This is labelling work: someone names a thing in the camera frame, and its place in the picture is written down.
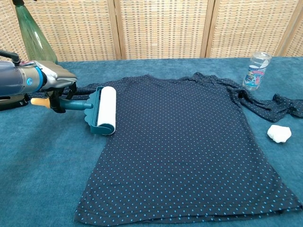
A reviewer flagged white hair tie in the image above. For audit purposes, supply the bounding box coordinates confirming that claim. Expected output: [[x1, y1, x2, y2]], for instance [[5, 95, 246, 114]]
[[267, 124, 292, 144]]

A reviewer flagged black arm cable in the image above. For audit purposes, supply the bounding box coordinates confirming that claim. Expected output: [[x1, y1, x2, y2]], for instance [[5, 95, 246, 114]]
[[0, 49, 20, 64]]

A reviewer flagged clear printed drinking glass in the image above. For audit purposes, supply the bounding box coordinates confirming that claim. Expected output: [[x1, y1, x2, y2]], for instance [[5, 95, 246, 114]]
[[242, 52, 272, 91]]

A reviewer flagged teal table cloth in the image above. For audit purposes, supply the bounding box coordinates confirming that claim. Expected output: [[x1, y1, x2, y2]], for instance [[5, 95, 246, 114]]
[[0, 56, 303, 227]]

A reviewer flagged bamboo folding screen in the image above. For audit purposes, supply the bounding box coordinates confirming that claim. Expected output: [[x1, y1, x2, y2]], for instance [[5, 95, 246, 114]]
[[0, 0, 303, 62]]

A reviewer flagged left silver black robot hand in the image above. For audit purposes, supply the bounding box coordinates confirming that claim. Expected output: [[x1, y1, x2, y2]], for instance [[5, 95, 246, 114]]
[[35, 61, 78, 114]]

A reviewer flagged teal white lint roller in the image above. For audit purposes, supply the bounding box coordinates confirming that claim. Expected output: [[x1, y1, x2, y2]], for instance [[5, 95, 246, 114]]
[[30, 86, 117, 135]]

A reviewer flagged navy polka dot shirt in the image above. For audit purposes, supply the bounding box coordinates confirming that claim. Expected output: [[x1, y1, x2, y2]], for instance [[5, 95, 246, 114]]
[[61, 72, 303, 224]]

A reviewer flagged black stapler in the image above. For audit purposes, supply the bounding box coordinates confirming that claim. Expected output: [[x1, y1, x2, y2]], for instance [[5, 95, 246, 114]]
[[0, 93, 31, 112]]

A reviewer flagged green spray bottle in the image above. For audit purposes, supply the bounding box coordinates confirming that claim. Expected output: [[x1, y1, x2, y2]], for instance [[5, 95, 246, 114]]
[[11, 0, 59, 65]]

